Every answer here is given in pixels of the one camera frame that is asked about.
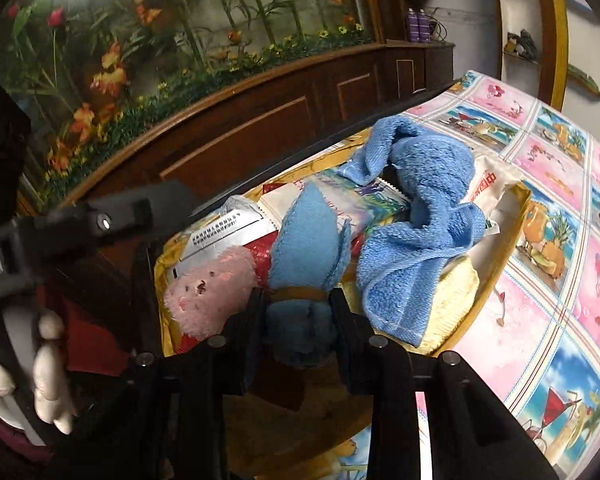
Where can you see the pink plush toy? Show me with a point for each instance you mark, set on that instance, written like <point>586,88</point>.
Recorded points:
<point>210,290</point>

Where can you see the white snack packet red print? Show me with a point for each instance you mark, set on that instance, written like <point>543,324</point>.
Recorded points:
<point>495,180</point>

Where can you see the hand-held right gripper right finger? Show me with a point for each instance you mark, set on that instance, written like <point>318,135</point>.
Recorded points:
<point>347,350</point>

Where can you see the yellow plastic bag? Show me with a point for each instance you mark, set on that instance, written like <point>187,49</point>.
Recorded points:
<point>512,215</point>

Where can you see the large blue towel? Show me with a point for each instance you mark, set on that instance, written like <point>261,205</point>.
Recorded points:
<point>410,270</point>

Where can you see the flower wall picture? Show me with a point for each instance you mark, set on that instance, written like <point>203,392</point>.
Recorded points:
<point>180,35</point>

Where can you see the person's left hand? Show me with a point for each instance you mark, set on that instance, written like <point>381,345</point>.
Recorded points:
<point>50,370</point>

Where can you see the yellow wooden door frame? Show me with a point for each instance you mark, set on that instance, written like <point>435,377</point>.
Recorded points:
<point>555,35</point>

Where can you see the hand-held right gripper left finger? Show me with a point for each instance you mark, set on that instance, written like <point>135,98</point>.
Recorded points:
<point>252,330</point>

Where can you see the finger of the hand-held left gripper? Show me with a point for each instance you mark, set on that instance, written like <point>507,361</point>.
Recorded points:
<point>140,207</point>

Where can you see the landscape print packet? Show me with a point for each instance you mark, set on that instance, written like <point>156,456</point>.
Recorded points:
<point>375,200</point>

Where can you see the person's red clothing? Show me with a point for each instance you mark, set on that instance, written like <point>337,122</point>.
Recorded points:
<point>90,340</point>

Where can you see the dark wooden cabinet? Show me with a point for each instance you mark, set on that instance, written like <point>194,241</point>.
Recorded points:
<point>280,125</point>

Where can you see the fruit print tablecloth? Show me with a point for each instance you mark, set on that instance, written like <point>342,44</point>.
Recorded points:
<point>555,310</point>

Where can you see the silver foil packet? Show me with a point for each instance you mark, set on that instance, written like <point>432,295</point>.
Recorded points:
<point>220,235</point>

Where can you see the yellow towel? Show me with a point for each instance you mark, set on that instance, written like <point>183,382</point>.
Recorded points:
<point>455,300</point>

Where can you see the flat green packet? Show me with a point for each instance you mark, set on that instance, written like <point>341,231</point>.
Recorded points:
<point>585,79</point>

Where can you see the green bundle on shelf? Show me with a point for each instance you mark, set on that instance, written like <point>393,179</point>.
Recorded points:
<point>522,46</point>

